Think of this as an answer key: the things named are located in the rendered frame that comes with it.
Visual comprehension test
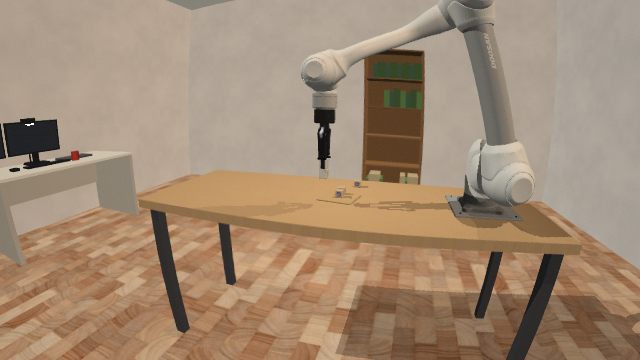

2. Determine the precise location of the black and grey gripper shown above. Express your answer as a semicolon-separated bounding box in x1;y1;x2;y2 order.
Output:
314;109;335;178

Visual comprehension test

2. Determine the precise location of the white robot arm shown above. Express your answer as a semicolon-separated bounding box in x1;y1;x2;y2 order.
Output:
300;0;535;215

